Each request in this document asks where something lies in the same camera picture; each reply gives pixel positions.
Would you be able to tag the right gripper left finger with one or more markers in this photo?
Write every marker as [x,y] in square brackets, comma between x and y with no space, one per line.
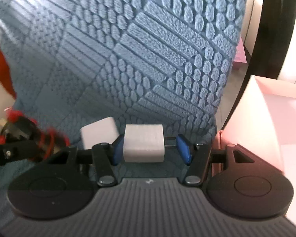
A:
[104,156]

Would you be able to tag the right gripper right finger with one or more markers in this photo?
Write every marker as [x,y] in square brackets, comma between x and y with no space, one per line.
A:
[196,157]

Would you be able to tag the white charger cube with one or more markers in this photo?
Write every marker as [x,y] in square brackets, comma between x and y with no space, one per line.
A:
[102,131]

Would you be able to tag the white power adapter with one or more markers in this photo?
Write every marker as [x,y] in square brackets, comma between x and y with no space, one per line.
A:
[144,144]

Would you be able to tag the pink cardboard box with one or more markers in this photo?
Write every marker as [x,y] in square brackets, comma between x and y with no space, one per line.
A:
[264,122]

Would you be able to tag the small pink package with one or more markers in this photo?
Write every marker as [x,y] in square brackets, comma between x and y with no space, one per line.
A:
[240,56]

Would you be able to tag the blue textured sofa cover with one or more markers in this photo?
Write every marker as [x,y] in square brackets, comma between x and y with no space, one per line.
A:
[73,62]

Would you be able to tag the white folding chair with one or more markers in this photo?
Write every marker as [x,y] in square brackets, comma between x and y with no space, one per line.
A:
[272,43]

